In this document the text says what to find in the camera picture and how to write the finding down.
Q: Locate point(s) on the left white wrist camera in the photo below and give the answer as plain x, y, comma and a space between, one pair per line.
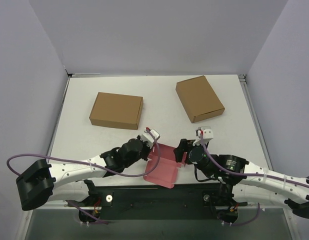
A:
150, 136

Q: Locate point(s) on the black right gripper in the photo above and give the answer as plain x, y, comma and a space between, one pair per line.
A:
182, 151

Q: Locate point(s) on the left brown cardboard box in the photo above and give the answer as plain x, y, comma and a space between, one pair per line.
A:
117, 111

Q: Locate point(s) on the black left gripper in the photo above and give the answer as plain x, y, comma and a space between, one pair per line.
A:
145, 149

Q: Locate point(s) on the aluminium table frame rail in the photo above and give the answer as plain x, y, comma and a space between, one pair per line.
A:
244, 86

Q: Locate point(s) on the brown cardboard box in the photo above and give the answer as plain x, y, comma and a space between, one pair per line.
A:
198, 99
117, 111

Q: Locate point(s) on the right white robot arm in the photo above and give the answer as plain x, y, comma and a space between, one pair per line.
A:
243, 181

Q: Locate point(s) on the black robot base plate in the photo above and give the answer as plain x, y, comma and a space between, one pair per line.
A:
196, 201

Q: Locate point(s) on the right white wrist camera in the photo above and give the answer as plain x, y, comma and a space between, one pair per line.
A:
205, 134

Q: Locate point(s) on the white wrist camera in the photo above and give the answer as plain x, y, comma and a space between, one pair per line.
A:
150, 136
205, 134

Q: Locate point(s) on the right brown cardboard box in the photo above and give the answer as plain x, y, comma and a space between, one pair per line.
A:
198, 99

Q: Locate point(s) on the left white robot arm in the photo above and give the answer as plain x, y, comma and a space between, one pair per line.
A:
65, 179

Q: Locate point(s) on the pink paper box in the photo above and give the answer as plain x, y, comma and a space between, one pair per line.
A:
166, 172

